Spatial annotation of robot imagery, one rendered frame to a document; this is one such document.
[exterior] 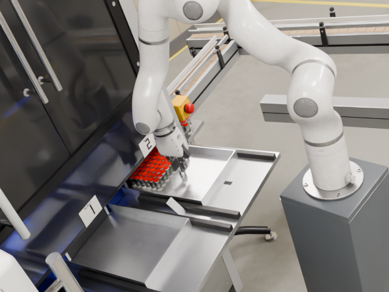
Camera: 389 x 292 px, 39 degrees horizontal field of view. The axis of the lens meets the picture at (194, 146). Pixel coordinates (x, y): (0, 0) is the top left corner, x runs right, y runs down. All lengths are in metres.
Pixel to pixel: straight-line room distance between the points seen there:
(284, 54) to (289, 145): 1.94
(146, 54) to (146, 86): 0.10
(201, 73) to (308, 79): 1.03
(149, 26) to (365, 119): 1.40
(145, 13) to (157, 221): 0.68
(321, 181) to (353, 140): 1.65
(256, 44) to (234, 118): 2.34
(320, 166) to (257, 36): 0.45
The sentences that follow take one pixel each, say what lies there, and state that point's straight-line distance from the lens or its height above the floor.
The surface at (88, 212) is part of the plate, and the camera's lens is 1.78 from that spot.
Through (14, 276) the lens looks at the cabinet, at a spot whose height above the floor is 1.52.
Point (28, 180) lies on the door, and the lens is 1.61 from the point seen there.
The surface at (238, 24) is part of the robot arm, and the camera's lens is 1.51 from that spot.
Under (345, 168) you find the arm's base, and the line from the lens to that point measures 1.73.
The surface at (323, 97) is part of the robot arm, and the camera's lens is 1.50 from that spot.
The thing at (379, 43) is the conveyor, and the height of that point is 0.89.
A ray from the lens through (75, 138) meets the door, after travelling 1.72.
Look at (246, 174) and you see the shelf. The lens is 1.89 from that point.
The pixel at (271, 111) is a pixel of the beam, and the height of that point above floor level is 0.50.
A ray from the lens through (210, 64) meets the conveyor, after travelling 2.52.
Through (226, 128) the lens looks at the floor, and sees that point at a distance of 3.75.
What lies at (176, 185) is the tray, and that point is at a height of 0.88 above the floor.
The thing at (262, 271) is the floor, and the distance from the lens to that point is 2.76.
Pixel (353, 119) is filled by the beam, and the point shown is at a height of 0.48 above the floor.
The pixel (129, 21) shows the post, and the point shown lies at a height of 1.42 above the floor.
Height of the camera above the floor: 2.05
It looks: 34 degrees down
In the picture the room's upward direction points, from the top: 21 degrees counter-clockwise
